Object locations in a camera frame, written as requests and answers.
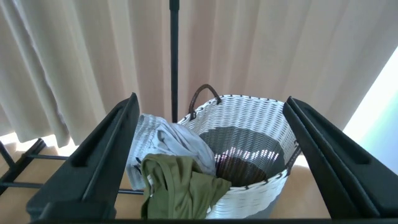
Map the beige curtain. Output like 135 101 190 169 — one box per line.
0 0 398 149

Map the green printed shirt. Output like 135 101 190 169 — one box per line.
140 153 233 220

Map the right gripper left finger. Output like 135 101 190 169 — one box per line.
26 92 141 220

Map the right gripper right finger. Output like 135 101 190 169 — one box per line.
282 95 398 219

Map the black clothes rack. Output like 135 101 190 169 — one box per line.
0 0 181 197

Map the pale grey garment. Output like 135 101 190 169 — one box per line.
126 113 218 191

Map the white laundry basket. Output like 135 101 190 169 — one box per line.
177 83 302 220

